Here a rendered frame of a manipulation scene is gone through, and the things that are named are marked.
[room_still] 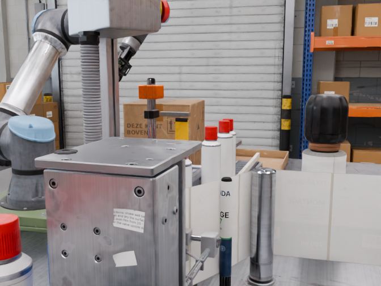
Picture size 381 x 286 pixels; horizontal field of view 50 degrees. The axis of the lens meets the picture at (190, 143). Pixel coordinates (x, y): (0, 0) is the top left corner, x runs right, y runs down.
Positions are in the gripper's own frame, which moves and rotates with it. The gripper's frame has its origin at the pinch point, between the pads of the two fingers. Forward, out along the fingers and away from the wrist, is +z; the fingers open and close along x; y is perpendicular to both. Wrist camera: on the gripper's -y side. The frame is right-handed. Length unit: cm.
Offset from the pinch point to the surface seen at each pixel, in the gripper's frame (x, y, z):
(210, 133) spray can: -3, 83, 9
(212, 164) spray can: 2, 84, 15
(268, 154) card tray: 74, 33, -16
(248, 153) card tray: 70, 25, -12
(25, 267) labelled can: -48, 126, 42
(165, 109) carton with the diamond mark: 5.1, 45.0, 1.6
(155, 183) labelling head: -48, 136, 30
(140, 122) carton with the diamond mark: 3.1, 38.8, 9.1
